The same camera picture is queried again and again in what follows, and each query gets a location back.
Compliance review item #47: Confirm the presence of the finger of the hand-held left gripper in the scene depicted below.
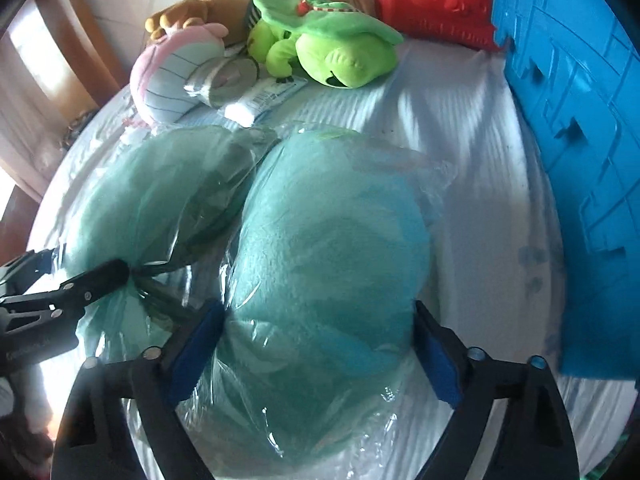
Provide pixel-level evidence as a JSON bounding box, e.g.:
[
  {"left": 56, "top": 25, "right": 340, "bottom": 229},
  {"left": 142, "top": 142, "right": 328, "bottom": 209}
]
[
  {"left": 0, "top": 259, "right": 132, "bottom": 322},
  {"left": 0, "top": 249, "right": 67, "bottom": 295}
]

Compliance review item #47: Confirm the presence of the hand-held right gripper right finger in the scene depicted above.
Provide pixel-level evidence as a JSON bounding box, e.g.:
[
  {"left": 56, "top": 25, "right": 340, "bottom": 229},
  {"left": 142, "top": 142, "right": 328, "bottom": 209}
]
[{"left": 412, "top": 300, "right": 582, "bottom": 480}]

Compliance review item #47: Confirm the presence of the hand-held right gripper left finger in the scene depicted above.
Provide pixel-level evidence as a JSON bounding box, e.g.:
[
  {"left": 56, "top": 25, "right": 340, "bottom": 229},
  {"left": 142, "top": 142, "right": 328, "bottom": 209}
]
[{"left": 50, "top": 299, "right": 227, "bottom": 480}]

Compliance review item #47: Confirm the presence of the small teal plush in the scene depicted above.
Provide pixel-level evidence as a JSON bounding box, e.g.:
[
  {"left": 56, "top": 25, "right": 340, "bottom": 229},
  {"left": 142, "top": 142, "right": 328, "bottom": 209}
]
[{"left": 55, "top": 124, "right": 282, "bottom": 361}]

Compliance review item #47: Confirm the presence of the large teal plush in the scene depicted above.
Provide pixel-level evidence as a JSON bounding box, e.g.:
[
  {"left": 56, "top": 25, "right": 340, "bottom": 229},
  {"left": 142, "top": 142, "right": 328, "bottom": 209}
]
[{"left": 177, "top": 127, "right": 457, "bottom": 480}]

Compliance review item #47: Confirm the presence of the pink and blue whale plush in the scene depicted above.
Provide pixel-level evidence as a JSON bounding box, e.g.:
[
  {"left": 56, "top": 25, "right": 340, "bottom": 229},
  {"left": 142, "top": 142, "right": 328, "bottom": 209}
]
[{"left": 130, "top": 22, "right": 232, "bottom": 127}]

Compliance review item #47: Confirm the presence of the wrapped tape roll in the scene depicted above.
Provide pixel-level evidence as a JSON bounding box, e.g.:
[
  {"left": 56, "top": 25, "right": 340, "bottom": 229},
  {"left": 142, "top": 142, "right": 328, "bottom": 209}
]
[{"left": 182, "top": 55, "right": 261, "bottom": 109}]

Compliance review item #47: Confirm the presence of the white bed sheet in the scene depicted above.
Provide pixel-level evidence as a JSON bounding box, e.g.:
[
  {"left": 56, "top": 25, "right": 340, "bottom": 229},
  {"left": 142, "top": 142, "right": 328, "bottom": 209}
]
[{"left": 25, "top": 35, "right": 636, "bottom": 480}]

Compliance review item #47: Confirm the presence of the white tissue packet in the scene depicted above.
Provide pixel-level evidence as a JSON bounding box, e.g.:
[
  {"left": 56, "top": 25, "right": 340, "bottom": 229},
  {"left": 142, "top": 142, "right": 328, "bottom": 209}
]
[{"left": 224, "top": 76, "right": 308, "bottom": 126}]

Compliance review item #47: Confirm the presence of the blue plastic crate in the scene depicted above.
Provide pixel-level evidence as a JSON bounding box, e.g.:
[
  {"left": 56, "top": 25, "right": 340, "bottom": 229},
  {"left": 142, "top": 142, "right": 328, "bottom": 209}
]
[{"left": 492, "top": 0, "right": 640, "bottom": 377}]

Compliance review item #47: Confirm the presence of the brown plush with striped shirt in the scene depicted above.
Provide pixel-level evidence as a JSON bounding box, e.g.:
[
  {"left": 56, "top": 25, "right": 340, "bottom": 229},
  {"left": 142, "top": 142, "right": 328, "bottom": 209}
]
[{"left": 145, "top": 0, "right": 373, "bottom": 43}]

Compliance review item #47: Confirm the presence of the green frog plush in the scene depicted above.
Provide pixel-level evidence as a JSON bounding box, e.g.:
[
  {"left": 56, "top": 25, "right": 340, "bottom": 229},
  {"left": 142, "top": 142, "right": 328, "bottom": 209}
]
[{"left": 247, "top": 0, "right": 405, "bottom": 90}]

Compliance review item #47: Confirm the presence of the red plastic bin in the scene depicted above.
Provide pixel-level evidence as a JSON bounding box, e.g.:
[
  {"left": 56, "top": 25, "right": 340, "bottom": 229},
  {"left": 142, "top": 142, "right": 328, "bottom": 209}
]
[{"left": 372, "top": 0, "right": 504, "bottom": 54}]

